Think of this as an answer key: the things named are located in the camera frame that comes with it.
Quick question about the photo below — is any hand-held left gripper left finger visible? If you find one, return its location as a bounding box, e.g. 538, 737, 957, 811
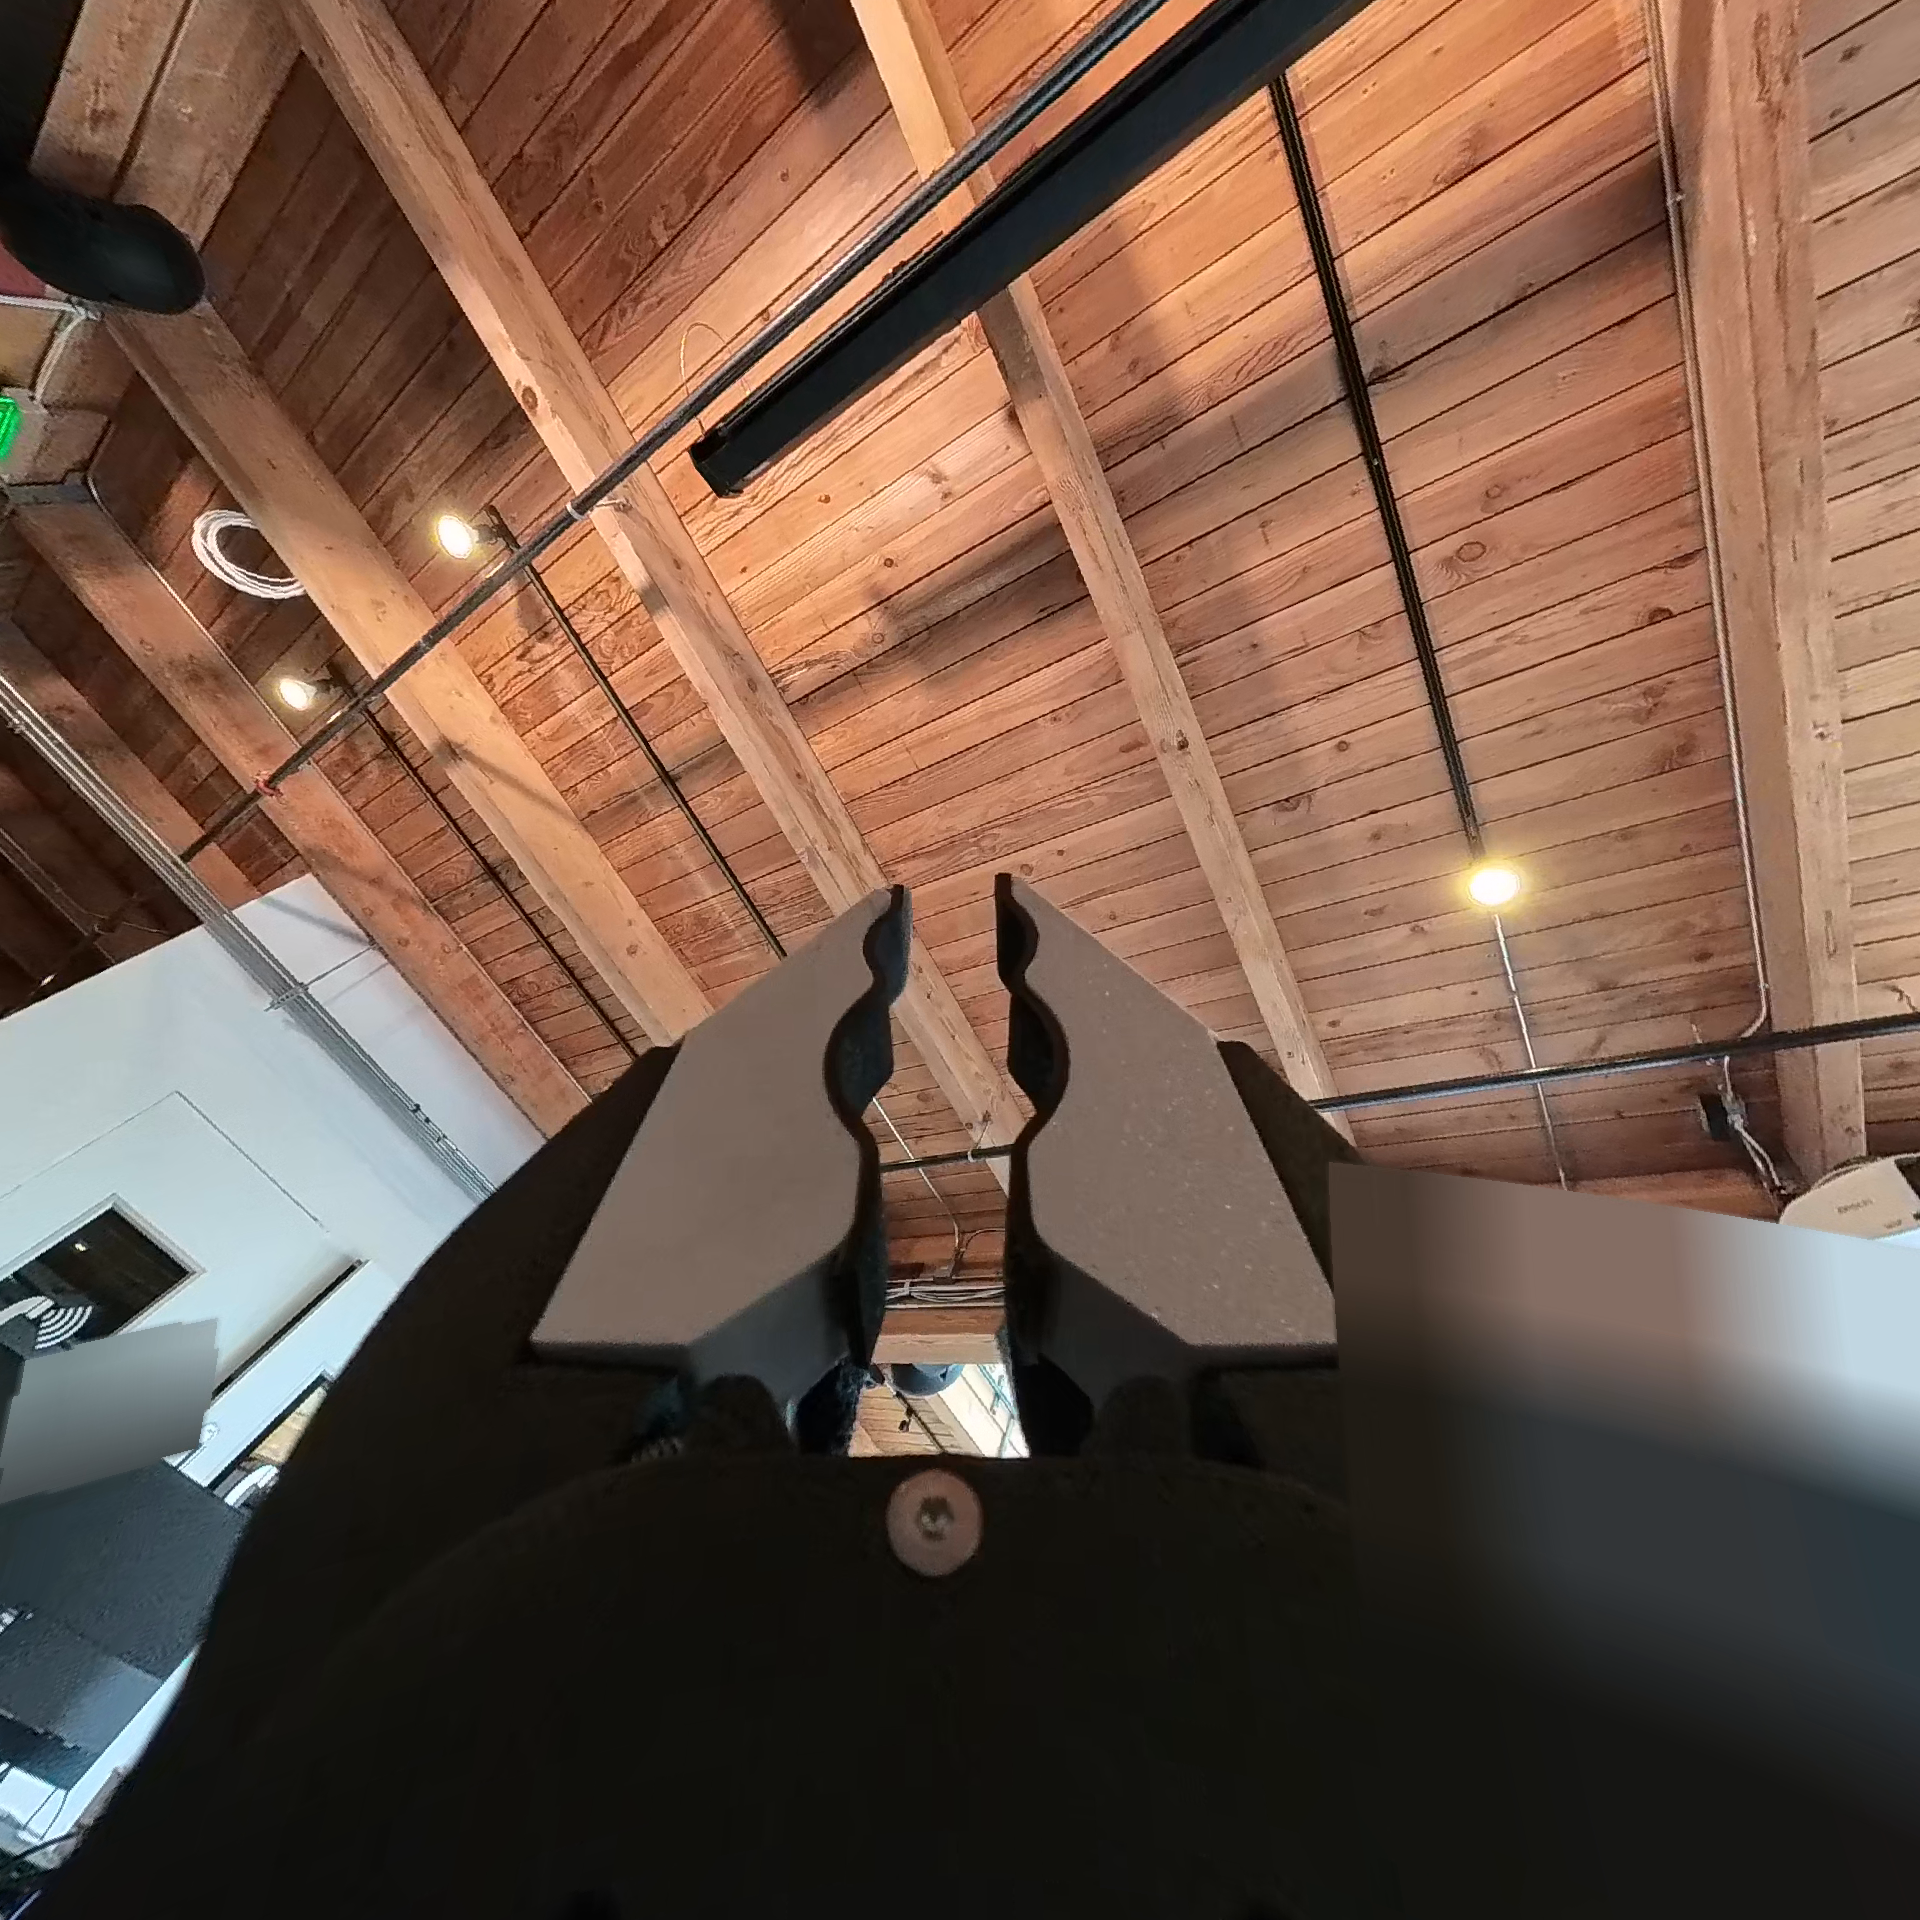
524, 882, 913, 1454

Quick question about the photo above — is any grey metal conduit bundle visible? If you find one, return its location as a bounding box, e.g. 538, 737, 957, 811
0, 667, 495, 1199

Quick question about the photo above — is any white coiled cable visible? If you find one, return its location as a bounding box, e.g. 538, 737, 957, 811
190, 507, 308, 601

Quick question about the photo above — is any black panel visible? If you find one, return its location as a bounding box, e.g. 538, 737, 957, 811
0, 1461, 248, 1786

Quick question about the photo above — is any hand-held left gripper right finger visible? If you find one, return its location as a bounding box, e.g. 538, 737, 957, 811
993, 870, 1338, 1452

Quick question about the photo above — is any dark wall window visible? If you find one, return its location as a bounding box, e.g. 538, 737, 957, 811
0, 1195, 201, 1337

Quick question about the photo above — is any white projector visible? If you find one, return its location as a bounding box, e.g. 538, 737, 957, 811
1783, 1161, 1920, 1239

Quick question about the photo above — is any black horizontal pipe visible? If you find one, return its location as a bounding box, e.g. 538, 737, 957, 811
1309, 1011, 1920, 1114

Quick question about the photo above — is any long black ceiling pipe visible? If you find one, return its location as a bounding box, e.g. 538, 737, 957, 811
171, 0, 1163, 867

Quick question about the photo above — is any black round duct elbow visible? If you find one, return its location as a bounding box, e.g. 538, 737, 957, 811
0, 179, 208, 317

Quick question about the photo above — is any black hanging linear lamp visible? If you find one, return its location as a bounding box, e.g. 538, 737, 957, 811
688, 0, 1373, 498

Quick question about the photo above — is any long black lighting track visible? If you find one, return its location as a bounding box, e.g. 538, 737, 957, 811
1267, 75, 1487, 855

